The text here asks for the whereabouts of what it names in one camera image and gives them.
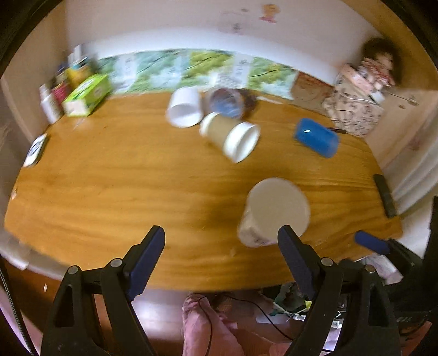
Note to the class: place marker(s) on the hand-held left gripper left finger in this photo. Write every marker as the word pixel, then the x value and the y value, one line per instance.
pixel 146 262

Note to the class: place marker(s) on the large white cup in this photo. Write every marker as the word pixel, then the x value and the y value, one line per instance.
pixel 273 214

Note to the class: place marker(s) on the pink cloth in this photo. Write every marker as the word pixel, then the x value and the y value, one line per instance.
pixel 208 330

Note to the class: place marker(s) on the pink wall sticker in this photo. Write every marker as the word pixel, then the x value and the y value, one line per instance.
pixel 268 12

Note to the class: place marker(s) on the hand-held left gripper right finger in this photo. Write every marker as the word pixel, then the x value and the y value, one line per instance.
pixel 295 257

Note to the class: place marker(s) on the red box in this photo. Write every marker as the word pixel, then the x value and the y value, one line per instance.
pixel 59 91

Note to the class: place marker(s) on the dark round object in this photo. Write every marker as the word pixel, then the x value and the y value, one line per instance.
pixel 250 100

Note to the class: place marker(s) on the brown cardboard box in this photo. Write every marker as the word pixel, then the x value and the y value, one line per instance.
pixel 308 89

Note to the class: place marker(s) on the clear patterned cup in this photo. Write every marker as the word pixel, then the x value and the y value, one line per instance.
pixel 226 102

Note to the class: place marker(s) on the patterned fabric box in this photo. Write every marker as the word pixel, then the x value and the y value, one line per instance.
pixel 353 102

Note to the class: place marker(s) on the green tissue box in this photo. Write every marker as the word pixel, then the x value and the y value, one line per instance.
pixel 87 95

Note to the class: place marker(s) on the doll with dark hair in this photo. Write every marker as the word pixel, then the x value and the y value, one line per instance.
pixel 379 63

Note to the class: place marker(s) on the small white cup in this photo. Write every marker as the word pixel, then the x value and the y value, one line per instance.
pixel 184 108

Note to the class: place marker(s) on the blue plastic cup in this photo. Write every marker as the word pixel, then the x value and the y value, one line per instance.
pixel 316 137

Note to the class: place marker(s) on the yellow box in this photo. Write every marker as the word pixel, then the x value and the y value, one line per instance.
pixel 79 73

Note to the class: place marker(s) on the brown paper cup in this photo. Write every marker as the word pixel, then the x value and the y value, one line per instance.
pixel 230 136

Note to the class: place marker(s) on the white flat device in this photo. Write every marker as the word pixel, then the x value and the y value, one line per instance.
pixel 35 151

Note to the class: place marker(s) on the green printed wall mat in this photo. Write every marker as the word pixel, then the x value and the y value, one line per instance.
pixel 198 72

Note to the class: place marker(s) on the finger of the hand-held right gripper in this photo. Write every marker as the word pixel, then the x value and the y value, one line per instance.
pixel 371 241

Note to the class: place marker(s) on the black remote control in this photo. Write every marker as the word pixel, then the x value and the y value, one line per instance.
pixel 385 195

